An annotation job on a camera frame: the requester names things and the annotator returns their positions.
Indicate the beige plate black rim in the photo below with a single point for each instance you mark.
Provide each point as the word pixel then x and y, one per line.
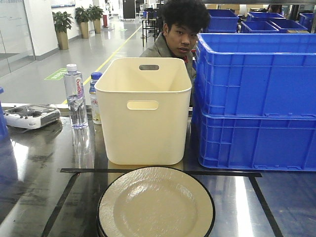
pixel 155 202

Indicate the cream plastic bin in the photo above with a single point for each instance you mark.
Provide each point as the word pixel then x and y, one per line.
pixel 144 106

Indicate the blue cap drink bottle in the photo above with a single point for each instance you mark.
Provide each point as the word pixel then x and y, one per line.
pixel 93 97

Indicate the clear water bottle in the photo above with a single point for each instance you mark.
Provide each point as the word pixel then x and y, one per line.
pixel 75 97

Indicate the man in grey jacket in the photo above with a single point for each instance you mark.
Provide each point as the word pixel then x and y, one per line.
pixel 182 21

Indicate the large blue plastic crate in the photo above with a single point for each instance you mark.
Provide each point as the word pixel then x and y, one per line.
pixel 261 75

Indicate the blue crate background left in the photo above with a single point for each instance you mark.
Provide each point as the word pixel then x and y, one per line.
pixel 221 21

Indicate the blue crate background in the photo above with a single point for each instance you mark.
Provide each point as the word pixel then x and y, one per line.
pixel 258 27
pixel 221 21

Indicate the potted plant gold pot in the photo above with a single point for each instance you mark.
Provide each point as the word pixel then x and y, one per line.
pixel 62 22
pixel 82 19
pixel 95 15

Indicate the lower blue plastic crate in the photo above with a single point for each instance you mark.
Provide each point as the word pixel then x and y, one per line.
pixel 254 143

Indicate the blue crate background middle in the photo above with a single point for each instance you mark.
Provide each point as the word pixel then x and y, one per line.
pixel 258 27

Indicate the white remote controller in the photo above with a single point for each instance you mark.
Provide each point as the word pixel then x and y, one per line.
pixel 31 116

